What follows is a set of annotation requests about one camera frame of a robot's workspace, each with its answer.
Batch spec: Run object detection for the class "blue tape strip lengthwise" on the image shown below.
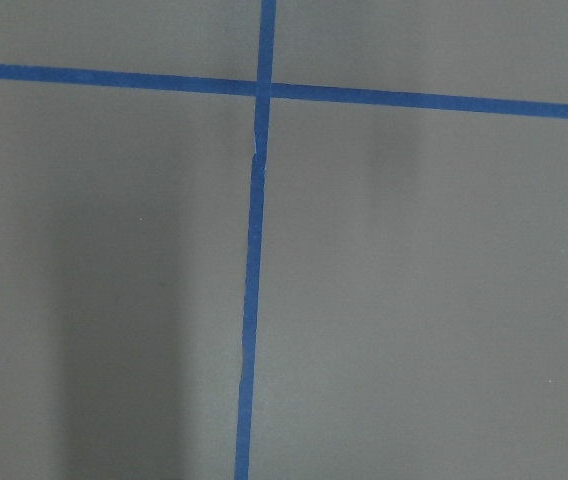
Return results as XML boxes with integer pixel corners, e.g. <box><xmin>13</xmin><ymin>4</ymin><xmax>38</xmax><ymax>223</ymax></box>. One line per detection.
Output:
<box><xmin>233</xmin><ymin>1</ymin><xmax>277</xmax><ymax>479</ymax></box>

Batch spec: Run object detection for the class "blue tape strip crosswise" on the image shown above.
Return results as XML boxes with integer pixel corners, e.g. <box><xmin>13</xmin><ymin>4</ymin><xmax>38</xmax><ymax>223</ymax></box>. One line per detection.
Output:
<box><xmin>0</xmin><ymin>63</ymin><xmax>568</xmax><ymax>120</ymax></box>

